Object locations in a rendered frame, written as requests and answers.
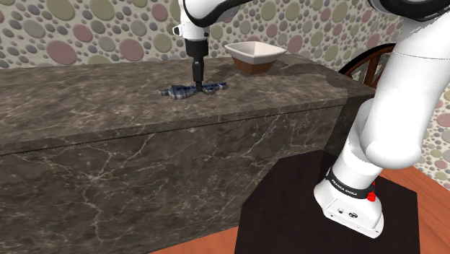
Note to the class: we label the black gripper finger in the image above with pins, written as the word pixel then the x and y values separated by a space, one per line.
pixel 198 75

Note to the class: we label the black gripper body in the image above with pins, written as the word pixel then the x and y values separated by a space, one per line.
pixel 196 48

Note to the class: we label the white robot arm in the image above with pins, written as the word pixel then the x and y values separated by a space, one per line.
pixel 397 105

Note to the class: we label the blue striped flat object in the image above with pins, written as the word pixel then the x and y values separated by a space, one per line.
pixel 184 91

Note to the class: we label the white and brown square bowl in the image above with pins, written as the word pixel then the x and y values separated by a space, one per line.
pixel 255 54

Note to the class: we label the brown marble counter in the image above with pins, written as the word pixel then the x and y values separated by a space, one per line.
pixel 140 140

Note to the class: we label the brown wooden chair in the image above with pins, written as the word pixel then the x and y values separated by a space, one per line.
pixel 369 68

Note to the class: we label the dark robot stand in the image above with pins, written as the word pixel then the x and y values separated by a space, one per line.
pixel 316 218

